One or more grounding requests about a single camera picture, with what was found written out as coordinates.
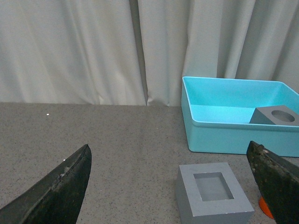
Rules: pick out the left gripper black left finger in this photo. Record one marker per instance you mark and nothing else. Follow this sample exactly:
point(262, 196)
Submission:
point(57, 198)

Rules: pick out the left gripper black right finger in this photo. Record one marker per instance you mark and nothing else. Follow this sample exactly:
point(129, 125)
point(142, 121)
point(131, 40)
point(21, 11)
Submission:
point(278, 182)

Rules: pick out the orange cylindrical canister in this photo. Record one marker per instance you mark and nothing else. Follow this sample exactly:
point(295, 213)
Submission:
point(264, 207)

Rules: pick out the gray block with round recess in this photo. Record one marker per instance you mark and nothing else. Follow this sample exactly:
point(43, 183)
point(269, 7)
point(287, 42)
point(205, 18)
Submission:
point(275, 115)

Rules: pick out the gray block with square recess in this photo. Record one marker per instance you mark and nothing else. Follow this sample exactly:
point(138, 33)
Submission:
point(211, 194)

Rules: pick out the light blue plastic box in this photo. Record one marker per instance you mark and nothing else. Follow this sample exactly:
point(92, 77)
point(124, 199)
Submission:
point(217, 114)

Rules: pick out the white pleated curtain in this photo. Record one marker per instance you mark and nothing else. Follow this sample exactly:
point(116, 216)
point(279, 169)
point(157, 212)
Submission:
point(135, 52)

